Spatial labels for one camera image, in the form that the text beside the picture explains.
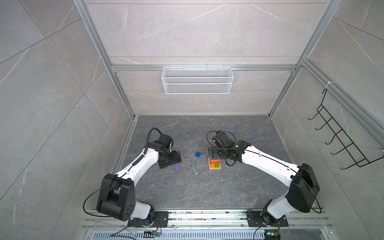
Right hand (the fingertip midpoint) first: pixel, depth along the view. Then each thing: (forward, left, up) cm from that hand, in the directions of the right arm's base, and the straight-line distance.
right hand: (215, 151), depth 85 cm
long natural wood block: (-4, 0, -11) cm, 12 cm away
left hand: (-2, +23, -4) cm, 24 cm away
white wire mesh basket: (+46, +9, +18) cm, 50 cm away
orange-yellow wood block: (-4, +1, -11) cm, 11 cm away
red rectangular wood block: (-2, 0, -9) cm, 9 cm away
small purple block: (-4, +23, -11) cm, 26 cm away
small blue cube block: (+6, +10, -13) cm, 17 cm away
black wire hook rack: (-10, -55, +19) cm, 59 cm away
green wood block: (-4, -1, -11) cm, 11 cm away
